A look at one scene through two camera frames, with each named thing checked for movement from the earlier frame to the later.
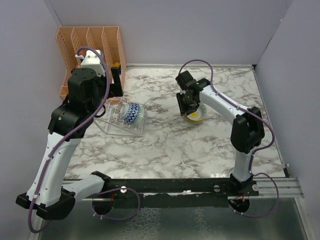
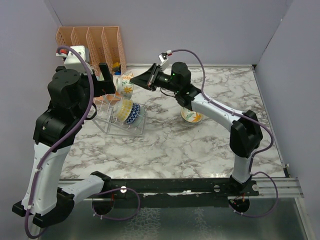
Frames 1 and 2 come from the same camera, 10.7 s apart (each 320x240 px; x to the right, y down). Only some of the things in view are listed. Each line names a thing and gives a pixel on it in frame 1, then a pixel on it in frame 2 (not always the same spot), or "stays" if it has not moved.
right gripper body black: (186, 106) → (163, 81)
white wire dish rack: (112, 122) stays
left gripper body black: (115, 90) → (102, 87)
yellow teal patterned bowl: (197, 117) → (122, 109)
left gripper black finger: (116, 75) → (105, 71)
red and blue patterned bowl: (129, 112) stays
